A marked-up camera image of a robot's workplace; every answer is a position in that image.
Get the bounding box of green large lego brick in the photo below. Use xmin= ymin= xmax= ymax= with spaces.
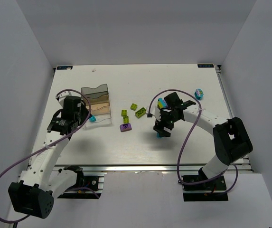
xmin=135 ymin=107 xmax=146 ymax=118

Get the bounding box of blue table sticker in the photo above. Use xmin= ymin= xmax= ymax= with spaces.
xmin=56 ymin=66 xmax=73 ymax=70
xmin=197 ymin=64 xmax=214 ymax=68

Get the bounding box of green lego brick lower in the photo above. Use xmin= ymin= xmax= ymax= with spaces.
xmin=123 ymin=116 xmax=130 ymax=124

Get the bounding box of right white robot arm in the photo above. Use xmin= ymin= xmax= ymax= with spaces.
xmin=147 ymin=89 xmax=253 ymax=185

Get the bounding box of clear plastic bin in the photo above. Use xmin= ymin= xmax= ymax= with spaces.
xmin=82 ymin=112 xmax=112 ymax=130

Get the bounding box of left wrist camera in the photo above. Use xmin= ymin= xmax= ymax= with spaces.
xmin=55 ymin=93 xmax=66 ymax=107

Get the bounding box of teal small lego cube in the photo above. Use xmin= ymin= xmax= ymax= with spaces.
xmin=89 ymin=115 xmax=97 ymax=123

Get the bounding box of teal round printed lego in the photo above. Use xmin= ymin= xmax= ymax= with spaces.
xmin=194 ymin=88 xmax=204 ymax=100

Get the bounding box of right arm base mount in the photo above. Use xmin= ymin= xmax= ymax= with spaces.
xmin=178 ymin=176 xmax=228 ymax=202

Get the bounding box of green tall lego brick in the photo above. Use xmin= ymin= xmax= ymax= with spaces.
xmin=158 ymin=101 xmax=166 ymax=109

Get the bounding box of amber plastic bin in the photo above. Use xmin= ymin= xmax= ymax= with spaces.
xmin=82 ymin=95 xmax=111 ymax=116

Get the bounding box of left blue table sticker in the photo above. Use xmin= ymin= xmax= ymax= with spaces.
xmin=56 ymin=66 xmax=73 ymax=70

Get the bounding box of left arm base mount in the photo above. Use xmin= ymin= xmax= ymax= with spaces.
xmin=47 ymin=165 xmax=101 ymax=199

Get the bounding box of right blue table sticker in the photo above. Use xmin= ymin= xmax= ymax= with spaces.
xmin=197 ymin=64 xmax=214 ymax=68

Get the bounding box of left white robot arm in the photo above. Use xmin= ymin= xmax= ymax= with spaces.
xmin=8 ymin=95 xmax=89 ymax=219

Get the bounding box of grey smoked plastic bin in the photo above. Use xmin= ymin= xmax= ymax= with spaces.
xmin=81 ymin=84 xmax=109 ymax=99

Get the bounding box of purple sloped lego brick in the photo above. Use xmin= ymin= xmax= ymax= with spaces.
xmin=120 ymin=123 xmax=132 ymax=132

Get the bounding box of green small lego brick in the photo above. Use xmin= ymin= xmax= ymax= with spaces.
xmin=131 ymin=103 xmax=138 ymax=111

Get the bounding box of green lego brick upper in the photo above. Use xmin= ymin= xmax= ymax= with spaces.
xmin=121 ymin=110 xmax=127 ymax=116

